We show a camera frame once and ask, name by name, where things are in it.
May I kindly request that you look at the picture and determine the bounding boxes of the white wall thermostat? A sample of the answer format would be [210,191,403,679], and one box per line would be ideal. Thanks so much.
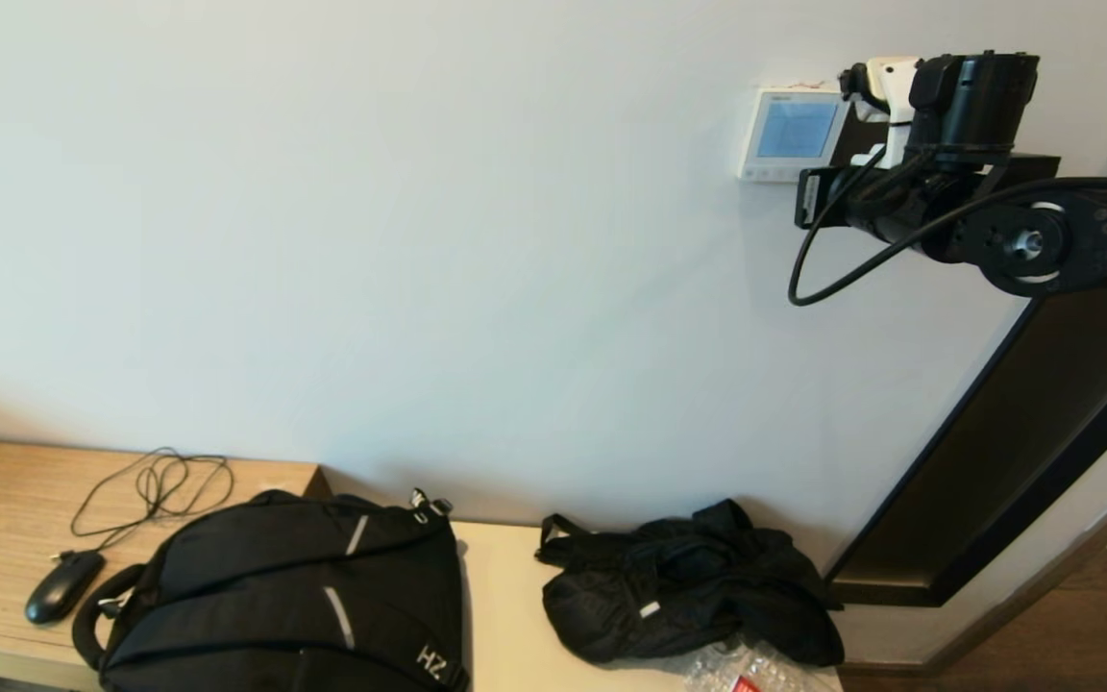
[738,88,852,184]

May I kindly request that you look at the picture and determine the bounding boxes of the small crumpled black bag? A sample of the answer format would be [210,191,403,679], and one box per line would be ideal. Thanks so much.
[534,498,845,669]

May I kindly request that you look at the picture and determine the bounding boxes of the clear plastic bottle red label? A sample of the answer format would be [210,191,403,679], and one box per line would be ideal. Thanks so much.
[680,639,828,692]

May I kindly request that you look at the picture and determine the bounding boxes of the cream low bench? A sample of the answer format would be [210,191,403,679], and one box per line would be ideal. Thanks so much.
[453,522,843,692]

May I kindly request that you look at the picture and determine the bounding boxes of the large black backpack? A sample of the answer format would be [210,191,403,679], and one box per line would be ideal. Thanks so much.
[73,490,470,692]

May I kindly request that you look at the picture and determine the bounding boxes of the black computer mouse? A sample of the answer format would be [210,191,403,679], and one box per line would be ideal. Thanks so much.
[25,551,108,627]

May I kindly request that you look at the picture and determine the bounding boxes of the light wooden desk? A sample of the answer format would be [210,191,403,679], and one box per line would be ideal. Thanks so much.
[0,437,333,692]

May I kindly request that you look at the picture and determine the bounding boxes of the dark brown wall switch plate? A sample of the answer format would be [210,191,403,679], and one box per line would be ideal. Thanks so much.
[827,91,900,174]

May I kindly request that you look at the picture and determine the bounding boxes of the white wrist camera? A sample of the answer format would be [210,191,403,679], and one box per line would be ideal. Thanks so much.
[840,56,922,170]

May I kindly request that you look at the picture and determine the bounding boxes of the thin black mouse cable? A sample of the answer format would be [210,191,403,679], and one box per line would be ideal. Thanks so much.
[52,448,235,563]

